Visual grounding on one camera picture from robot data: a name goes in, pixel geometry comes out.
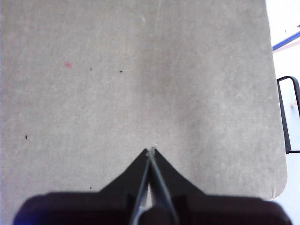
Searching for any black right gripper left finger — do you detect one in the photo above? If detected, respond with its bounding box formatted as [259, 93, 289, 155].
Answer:
[14, 148, 150, 225]

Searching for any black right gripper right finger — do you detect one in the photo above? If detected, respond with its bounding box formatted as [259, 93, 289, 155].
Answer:
[151, 149, 293, 225]

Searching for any blue floor tape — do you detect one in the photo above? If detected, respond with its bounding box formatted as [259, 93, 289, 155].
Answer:
[272, 31, 300, 51]

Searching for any black metal frame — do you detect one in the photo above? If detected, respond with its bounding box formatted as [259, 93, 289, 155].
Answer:
[277, 76, 300, 154]

